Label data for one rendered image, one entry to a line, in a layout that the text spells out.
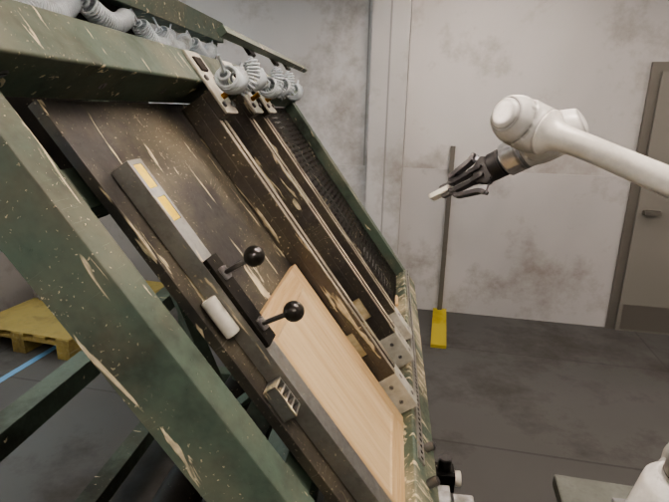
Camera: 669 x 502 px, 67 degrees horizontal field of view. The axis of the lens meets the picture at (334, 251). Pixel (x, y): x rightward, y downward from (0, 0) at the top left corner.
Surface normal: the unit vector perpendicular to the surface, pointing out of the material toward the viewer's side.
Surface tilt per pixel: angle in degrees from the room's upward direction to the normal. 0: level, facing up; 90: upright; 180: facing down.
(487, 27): 90
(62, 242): 90
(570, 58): 90
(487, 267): 90
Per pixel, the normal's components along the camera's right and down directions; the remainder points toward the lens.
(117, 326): -0.11, 0.26
